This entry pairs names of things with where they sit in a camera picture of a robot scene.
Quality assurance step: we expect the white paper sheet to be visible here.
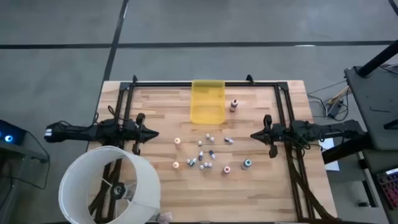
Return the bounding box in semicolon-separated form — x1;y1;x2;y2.
318;136;340;172

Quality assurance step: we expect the black slanted pole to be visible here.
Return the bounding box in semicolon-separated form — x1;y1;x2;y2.
356;39;398;78

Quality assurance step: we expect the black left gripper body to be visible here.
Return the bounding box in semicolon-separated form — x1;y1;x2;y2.
126;114;147;155

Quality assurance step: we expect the black power strip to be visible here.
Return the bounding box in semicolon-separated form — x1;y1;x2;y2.
326;98;345;119

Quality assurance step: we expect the grey side table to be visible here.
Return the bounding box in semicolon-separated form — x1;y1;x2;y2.
344;63;398;152

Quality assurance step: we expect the backlit computer keyboard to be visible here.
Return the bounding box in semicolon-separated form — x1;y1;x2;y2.
376;167;398;212

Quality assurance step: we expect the small pale lump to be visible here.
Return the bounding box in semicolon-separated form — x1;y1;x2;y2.
157;211;174;224

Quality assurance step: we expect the black computer with blue light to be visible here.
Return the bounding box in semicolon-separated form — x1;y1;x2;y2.
0;119;27;147

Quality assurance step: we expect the white lamp shade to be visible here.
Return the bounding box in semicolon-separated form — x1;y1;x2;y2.
58;145;162;224

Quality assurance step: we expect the black slanted beam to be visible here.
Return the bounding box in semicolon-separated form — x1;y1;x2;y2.
322;133;374;165

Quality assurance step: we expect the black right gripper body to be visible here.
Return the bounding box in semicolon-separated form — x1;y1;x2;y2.
263;114;285;158

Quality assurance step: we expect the yellow translucent plastic bin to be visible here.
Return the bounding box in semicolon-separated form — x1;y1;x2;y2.
190;79;226;126

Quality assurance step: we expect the black aluminium table frame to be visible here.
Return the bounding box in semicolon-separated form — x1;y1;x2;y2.
114;81;312;222

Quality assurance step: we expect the grey glass side desk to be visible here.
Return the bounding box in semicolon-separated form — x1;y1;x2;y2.
0;130;50;190

